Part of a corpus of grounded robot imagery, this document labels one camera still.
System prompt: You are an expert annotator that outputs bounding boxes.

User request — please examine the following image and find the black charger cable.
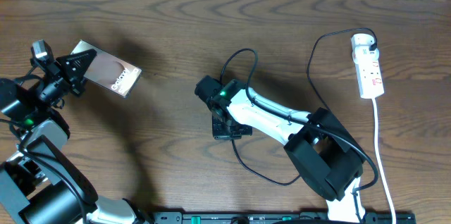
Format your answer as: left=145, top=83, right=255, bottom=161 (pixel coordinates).
left=230, top=27, right=378, bottom=187

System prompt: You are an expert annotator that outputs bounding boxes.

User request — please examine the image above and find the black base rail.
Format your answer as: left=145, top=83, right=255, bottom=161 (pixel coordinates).
left=151, top=211, right=416, bottom=224

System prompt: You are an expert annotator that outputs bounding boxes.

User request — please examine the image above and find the white power strip cord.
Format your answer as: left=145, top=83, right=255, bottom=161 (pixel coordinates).
left=371, top=97, right=397, bottom=224

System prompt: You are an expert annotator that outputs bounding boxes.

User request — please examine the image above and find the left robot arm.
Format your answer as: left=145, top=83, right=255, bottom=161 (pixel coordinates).
left=1, top=42, right=153, bottom=223

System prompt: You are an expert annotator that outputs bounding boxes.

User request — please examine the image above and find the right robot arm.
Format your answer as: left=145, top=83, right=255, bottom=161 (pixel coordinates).
left=194, top=75, right=366, bottom=223

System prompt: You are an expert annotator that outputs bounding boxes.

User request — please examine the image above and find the Galaxy smartphone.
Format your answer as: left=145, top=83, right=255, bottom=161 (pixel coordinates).
left=72, top=40, right=142, bottom=98

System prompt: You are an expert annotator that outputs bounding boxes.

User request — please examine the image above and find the white power strip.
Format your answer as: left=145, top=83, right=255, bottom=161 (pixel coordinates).
left=351, top=33, right=384, bottom=99

